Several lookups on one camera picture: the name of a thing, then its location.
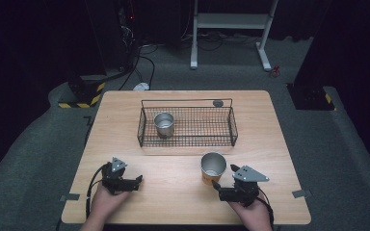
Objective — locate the small red object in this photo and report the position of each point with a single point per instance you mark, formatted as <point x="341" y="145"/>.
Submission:
<point x="275" y="71"/>

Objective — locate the dark equipment tower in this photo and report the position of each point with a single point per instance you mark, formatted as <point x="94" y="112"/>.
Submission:
<point x="126" y="35"/>

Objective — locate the white metal stand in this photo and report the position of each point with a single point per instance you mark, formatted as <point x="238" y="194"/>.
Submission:
<point x="231" y="21"/>

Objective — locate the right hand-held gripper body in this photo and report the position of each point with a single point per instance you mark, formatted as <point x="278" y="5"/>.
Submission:
<point x="242" y="189"/>

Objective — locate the person's left hand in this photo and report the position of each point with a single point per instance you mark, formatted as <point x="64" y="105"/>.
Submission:
<point x="107" y="202"/>

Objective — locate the silver metal cup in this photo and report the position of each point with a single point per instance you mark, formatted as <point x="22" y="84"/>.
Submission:
<point x="164" y="124"/>

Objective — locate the grey tape strip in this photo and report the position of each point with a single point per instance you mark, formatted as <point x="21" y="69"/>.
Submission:
<point x="70" y="197"/>
<point x="301" y="193"/>

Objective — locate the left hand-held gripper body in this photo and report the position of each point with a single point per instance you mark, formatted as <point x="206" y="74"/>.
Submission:
<point x="115" y="179"/>

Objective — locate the gold metal cup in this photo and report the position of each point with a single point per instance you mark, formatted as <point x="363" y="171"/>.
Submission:
<point x="212" y="170"/>

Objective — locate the black base with yellow mark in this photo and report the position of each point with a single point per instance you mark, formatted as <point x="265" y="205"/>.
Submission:
<point x="311" y="97"/>

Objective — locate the black yellow striped base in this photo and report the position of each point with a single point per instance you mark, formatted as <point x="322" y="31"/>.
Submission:
<point x="83" y="96"/>

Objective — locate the person's right hand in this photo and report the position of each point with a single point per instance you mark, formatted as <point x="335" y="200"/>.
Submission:
<point x="253" y="213"/>

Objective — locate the white power adapter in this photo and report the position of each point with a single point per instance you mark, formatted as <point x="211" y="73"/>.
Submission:
<point x="141" y="86"/>

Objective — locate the round grey basket tag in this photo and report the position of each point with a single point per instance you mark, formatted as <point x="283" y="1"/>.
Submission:
<point x="218" y="103"/>

